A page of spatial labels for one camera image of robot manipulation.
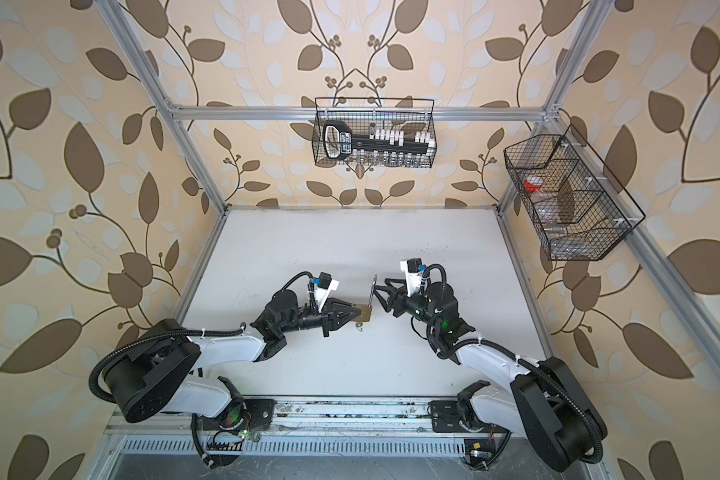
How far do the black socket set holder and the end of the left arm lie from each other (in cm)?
43

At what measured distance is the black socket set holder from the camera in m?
0.83

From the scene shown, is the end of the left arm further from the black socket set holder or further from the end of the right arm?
the black socket set holder

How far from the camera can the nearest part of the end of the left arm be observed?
27.9 inches
